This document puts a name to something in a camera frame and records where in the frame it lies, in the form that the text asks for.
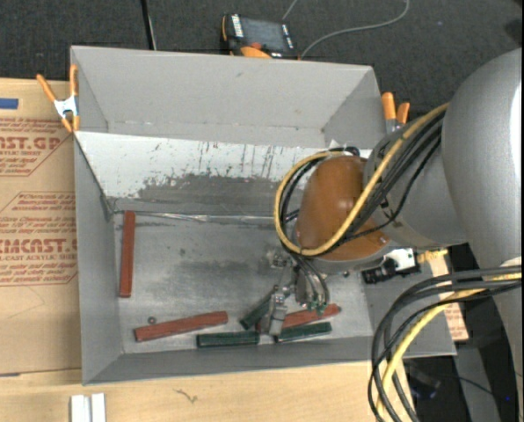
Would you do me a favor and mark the brown cardboard board red print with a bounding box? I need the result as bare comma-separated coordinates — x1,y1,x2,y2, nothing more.
0,76,84,378

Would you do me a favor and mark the red-brown flat block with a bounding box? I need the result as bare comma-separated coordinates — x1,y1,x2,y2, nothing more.
133,310,229,344
255,303,342,334
119,210,137,299

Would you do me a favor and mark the grey metal bin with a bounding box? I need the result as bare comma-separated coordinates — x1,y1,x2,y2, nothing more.
69,45,459,387

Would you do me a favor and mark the dark green flat block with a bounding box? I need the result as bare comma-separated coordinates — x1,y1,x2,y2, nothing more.
274,321,334,345
195,331,261,349
238,295,273,331

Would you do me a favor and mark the black cylinder on white bracket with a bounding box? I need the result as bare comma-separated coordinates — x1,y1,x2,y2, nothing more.
360,247,422,286

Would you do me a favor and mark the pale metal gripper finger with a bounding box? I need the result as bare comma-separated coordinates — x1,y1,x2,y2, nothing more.
266,294,289,337

